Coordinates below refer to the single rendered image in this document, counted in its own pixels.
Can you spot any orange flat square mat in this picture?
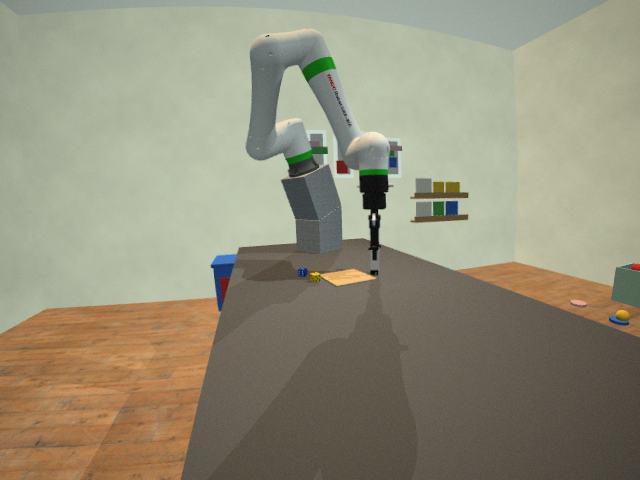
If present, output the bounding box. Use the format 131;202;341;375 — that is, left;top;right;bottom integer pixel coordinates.
321;269;377;287

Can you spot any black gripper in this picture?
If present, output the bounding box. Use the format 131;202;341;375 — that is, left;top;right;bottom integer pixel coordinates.
363;193;386;270

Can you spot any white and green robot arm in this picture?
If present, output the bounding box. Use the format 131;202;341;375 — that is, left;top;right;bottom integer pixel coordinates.
246;28;393;194

